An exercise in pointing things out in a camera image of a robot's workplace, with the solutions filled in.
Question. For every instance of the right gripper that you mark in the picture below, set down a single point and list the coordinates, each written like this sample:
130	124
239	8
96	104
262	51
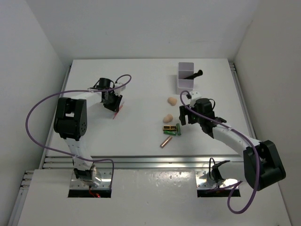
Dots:
185	110

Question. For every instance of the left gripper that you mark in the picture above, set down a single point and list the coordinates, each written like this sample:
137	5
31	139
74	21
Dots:
114	106

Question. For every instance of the pink makeup pencil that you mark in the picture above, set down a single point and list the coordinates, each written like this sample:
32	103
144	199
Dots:
116	113

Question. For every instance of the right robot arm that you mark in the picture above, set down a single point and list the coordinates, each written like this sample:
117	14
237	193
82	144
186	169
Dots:
262	165

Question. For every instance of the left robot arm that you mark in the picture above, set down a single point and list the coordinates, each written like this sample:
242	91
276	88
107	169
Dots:
71	124

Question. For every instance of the lower beige makeup sponge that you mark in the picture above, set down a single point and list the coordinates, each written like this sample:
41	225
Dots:
168	118

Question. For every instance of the beige makeup sponge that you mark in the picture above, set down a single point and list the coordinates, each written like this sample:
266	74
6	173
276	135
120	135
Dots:
168	118
172	101

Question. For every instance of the upper beige makeup sponge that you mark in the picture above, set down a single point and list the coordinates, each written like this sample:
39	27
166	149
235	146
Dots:
172	101

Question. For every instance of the green tube upright side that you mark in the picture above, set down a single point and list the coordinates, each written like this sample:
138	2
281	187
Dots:
178	129

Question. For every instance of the green tube lying flat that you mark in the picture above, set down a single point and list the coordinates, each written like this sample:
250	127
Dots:
171	133

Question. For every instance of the black gold lipstick case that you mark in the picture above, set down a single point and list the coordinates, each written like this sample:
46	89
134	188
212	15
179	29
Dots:
169	128

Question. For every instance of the rose gold lipstick tube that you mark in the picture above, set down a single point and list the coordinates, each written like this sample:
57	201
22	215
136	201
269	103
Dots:
166	141

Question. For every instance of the white divided organizer box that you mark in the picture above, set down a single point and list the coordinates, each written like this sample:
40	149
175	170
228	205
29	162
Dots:
185	69

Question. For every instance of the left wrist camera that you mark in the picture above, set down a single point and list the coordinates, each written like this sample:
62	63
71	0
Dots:
119	87

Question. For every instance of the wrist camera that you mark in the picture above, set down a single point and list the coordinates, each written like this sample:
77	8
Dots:
119	87
195	95

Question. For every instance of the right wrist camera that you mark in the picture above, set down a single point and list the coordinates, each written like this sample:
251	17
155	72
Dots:
195	95

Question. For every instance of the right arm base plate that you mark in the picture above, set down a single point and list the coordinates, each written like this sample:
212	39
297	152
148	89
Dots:
204	182

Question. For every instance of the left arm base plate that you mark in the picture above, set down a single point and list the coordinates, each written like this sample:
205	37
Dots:
102	182

